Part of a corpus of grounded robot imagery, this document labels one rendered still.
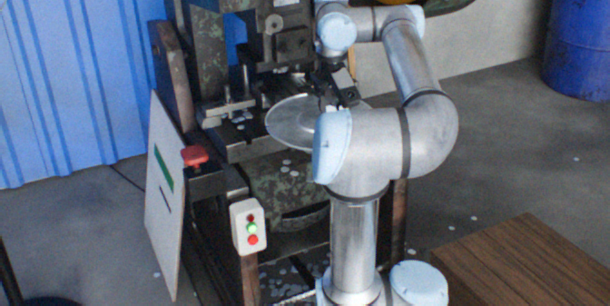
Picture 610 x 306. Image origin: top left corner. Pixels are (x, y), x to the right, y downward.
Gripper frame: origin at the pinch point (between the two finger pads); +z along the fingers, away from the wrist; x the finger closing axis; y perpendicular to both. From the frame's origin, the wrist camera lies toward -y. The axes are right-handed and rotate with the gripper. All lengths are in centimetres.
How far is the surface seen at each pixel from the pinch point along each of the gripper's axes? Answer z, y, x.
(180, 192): 38, 48, 32
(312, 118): 0.8, 10.0, 1.8
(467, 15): 44, 151, -162
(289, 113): 1.1, 16.3, 5.7
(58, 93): 39, 148, 59
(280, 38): -16.4, 25.0, 3.3
